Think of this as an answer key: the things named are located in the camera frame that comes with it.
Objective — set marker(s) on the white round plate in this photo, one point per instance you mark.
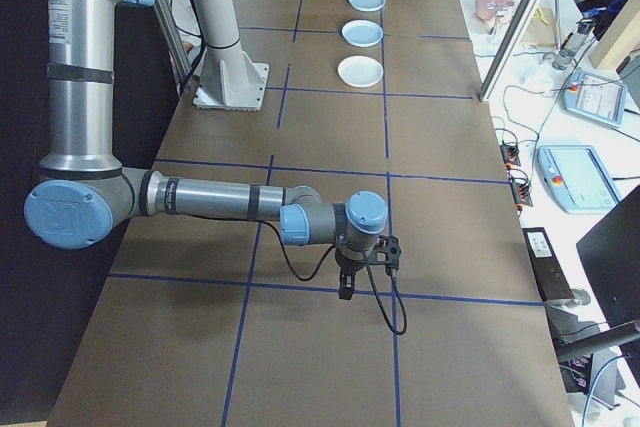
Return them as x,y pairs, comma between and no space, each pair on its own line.
360,71

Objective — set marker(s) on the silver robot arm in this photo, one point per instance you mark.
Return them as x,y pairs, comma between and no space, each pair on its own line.
80,97

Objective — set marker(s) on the orange black terminal connector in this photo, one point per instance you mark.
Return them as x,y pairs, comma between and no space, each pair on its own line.
510,153
521,191

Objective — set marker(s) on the long black box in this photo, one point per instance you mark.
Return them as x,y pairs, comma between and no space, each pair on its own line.
547,267

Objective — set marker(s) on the white side table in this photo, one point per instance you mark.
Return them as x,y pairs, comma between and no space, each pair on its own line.
530,117

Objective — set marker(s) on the blue teach pendant tablet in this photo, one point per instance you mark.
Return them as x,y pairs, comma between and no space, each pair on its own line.
577,179
595,97

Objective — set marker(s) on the black computer monitor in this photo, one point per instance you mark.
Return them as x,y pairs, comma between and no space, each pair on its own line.
615,257

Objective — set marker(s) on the pink bowl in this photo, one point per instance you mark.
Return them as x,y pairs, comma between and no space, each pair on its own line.
492,4

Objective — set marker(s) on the metal shaker bottle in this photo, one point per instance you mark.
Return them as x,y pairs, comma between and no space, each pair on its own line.
570,47

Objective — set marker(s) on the light wooden plank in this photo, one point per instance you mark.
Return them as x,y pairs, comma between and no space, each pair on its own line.
617,32

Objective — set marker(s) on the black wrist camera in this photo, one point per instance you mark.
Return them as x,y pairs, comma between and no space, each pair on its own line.
387,249

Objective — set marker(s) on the white pedestal column with base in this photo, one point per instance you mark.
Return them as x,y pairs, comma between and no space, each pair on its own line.
220,22

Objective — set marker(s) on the aluminium profile post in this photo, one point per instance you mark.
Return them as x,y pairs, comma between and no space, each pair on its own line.
520,22

